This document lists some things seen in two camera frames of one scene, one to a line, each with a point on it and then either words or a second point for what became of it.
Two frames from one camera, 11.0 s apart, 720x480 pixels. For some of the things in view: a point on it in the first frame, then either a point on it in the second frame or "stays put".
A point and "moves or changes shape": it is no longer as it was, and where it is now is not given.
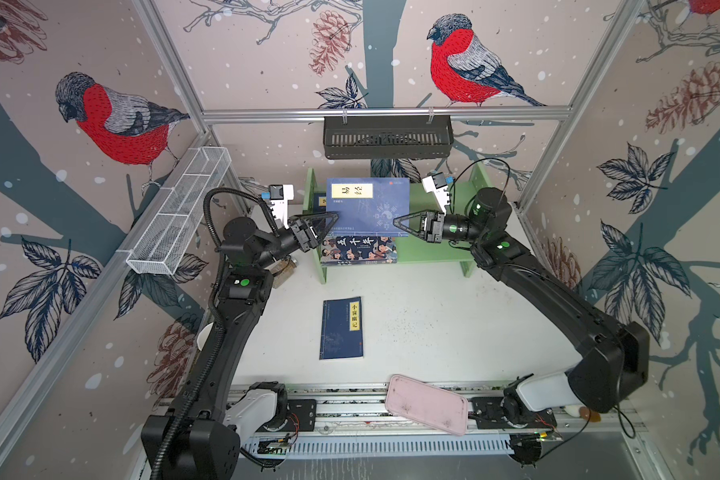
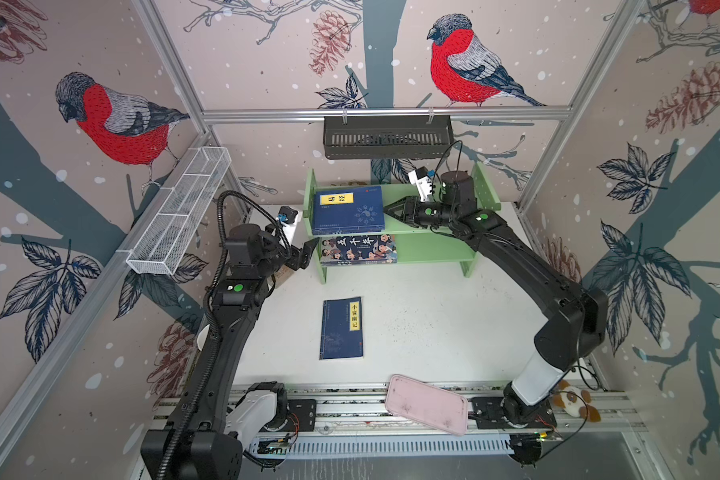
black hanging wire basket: (387, 137) stays put
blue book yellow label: (368, 207) moves or changes shape
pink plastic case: (428, 403) stays put
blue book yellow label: (341, 329) stays put
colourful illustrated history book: (359, 250) stays put
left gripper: (308, 241) -> (301, 256)
